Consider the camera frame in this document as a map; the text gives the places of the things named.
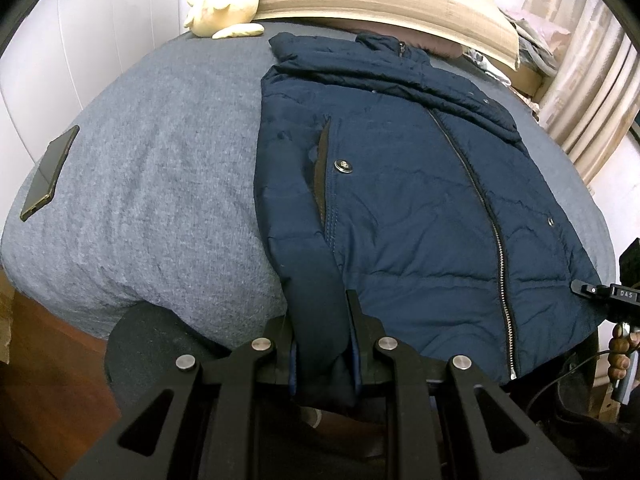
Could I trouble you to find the pile of light clothes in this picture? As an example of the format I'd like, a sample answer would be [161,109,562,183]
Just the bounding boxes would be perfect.
[500,5,568,78]

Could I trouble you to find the navy blue puffer jacket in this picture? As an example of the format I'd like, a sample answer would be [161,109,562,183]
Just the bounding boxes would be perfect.
[254,32,608,411]

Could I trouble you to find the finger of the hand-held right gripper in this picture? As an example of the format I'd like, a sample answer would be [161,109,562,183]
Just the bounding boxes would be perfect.
[571,280,612,302]

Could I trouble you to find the person's right hand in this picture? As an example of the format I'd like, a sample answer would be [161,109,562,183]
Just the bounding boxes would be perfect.
[607,325,636,381]

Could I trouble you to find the cardboard box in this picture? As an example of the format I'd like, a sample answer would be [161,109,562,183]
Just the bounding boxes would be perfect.
[0,275,13,363]

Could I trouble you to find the black cable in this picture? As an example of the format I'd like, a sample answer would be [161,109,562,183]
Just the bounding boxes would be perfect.
[530,347,601,411]

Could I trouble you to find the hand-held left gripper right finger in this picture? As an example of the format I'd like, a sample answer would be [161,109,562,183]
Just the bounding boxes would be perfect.
[345,290,583,480]

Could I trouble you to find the grey bed sheet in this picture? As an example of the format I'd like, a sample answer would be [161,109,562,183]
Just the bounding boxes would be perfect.
[0,20,616,346]

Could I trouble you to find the beige curtain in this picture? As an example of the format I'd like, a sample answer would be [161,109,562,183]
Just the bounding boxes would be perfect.
[520,0,640,183]

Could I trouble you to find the black smartphone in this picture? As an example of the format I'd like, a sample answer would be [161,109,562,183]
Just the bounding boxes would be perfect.
[20,125,81,222]

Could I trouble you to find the wooden nightstand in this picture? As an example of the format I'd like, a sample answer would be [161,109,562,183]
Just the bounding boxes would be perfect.
[510,65,545,108]

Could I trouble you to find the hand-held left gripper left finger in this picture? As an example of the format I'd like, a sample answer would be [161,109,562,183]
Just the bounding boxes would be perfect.
[65,317,301,480]

